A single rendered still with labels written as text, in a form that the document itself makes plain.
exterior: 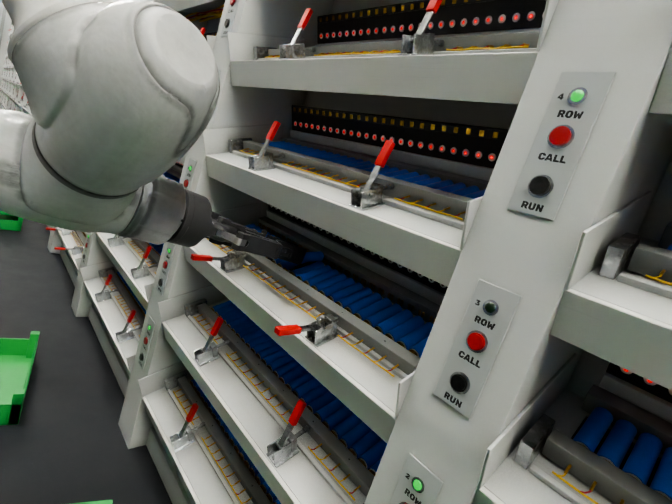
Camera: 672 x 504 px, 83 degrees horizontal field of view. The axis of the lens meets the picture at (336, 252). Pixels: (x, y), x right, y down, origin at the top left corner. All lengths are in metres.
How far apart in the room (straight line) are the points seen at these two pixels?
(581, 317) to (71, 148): 0.43
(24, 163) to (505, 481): 0.52
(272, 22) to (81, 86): 0.63
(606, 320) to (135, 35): 0.40
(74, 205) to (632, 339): 0.49
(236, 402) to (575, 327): 0.53
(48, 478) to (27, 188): 0.73
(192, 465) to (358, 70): 0.75
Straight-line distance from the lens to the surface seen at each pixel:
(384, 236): 0.45
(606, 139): 0.37
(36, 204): 0.46
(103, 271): 1.61
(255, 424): 0.67
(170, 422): 0.96
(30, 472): 1.08
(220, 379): 0.76
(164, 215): 0.50
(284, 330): 0.48
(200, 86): 0.33
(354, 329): 0.52
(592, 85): 0.39
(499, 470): 0.43
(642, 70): 0.39
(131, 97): 0.32
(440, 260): 0.41
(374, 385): 0.47
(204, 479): 0.85
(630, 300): 0.37
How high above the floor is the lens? 0.73
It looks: 9 degrees down
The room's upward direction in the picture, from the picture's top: 18 degrees clockwise
